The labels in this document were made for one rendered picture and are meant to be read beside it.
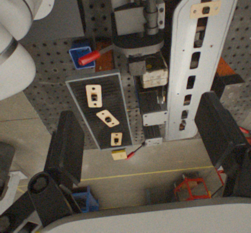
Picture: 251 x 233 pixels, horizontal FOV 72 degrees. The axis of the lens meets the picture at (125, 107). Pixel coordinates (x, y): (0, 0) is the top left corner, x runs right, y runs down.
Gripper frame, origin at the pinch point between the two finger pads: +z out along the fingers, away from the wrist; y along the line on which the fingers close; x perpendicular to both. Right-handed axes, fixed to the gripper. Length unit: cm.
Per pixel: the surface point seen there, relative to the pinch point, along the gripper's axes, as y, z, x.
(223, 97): 39, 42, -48
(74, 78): -13.5, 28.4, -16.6
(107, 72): -5.2, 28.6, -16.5
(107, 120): -8.6, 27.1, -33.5
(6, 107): -148, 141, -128
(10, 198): -238, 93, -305
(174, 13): 15.0, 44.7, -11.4
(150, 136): 7, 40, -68
